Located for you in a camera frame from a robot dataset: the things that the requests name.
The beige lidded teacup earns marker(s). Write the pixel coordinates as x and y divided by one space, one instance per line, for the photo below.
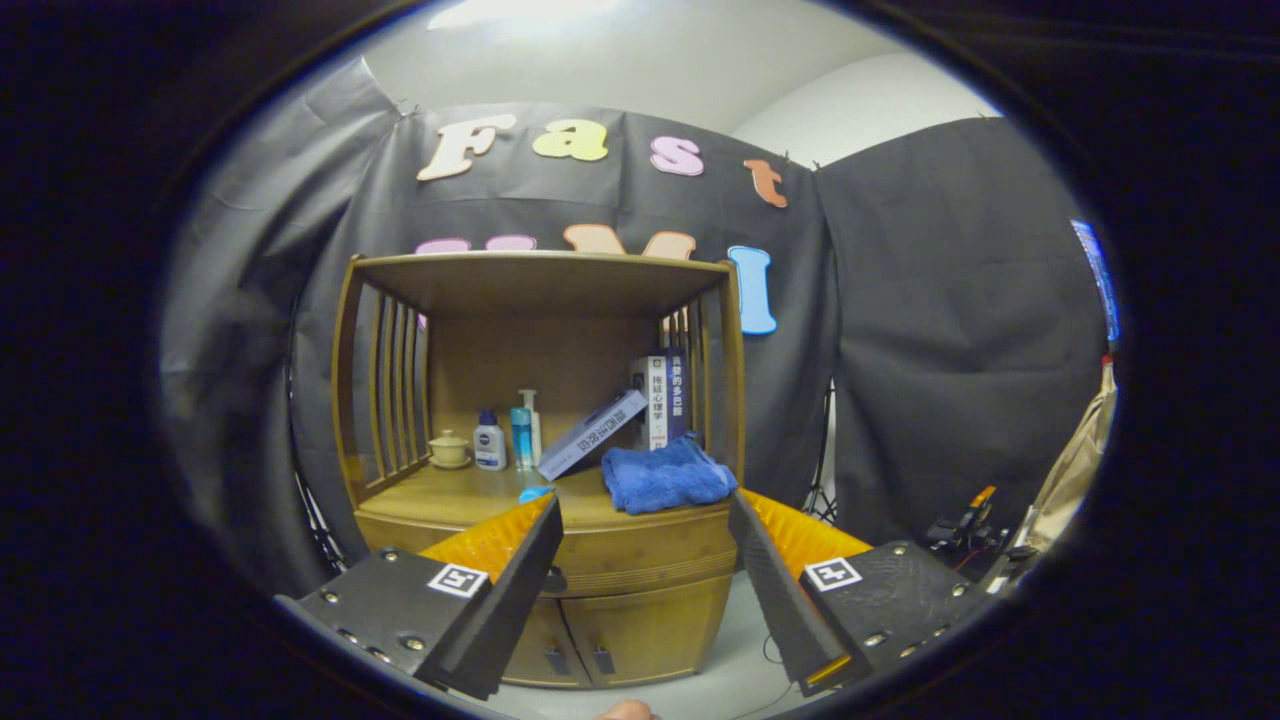
450 452

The beige cloth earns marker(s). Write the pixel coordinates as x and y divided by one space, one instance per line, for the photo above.
1075 460

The black backdrop cloth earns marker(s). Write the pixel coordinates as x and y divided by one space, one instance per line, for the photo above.
900 350

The blue screen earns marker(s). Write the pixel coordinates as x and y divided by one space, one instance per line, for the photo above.
1097 280

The black and orange tool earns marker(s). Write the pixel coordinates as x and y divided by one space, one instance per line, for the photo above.
960 530

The white upright book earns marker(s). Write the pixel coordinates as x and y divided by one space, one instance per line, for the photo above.
657 400

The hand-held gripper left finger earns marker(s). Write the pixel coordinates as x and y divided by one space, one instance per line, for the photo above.
510 610

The blue and white tube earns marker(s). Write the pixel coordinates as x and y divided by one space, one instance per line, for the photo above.
535 494

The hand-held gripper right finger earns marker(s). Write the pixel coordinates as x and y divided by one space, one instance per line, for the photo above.
775 595

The black light stand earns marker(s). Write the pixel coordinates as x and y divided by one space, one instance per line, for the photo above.
310 510
822 470

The blue folded towel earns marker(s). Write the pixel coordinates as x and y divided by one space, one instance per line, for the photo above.
665 480

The wooden cabinet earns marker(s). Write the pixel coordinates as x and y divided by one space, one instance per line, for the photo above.
530 350

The wooden countertop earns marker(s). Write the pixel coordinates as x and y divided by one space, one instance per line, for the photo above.
450 495

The white bottle with blue cap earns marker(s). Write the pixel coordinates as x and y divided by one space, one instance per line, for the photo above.
489 445

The white pump bottle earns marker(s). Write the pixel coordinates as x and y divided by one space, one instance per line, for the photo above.
537 430

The dark blue upright book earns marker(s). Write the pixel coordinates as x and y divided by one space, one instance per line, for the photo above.
677 395

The clear blue bottle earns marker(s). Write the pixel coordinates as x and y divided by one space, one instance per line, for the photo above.
521 435

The lilac leaning book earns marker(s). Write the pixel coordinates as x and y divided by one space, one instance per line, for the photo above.
595 435

